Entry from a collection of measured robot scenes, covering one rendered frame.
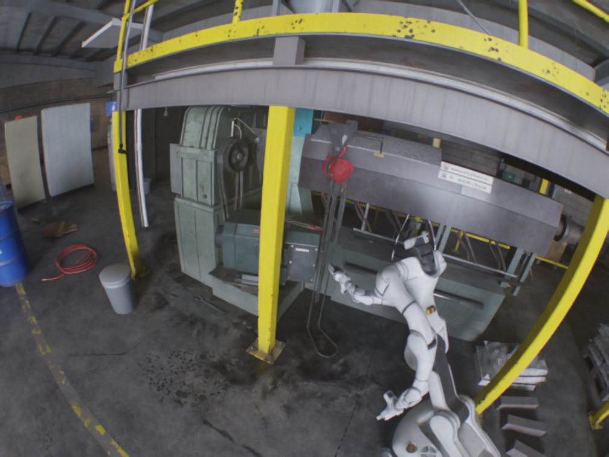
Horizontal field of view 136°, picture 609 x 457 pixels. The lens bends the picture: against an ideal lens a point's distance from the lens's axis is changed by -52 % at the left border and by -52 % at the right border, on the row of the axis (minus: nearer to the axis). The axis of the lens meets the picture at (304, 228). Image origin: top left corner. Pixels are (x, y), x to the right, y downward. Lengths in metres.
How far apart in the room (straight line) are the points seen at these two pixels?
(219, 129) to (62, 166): 5.10
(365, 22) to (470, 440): 2.04
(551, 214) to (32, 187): 8.10
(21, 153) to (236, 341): 5.88
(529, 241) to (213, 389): 2.66
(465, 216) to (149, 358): 2.67
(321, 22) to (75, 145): 6.17
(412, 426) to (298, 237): 1.45
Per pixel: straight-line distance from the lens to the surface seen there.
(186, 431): 1.80
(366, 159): 2.09
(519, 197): 2.29
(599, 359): 3.86
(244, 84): 1.43
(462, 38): 1.18
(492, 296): 2.50
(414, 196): 2.08
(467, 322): 2.63
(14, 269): 3.75
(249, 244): 1.92
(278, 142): 1.24
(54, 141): 6.64
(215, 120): 2.15
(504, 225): 2.27
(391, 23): 1.18
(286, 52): 1.29
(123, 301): 2.47
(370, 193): 2.11
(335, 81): 1.20
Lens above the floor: 1.65
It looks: 25 degrees down
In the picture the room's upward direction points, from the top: 7 degrees clockwise
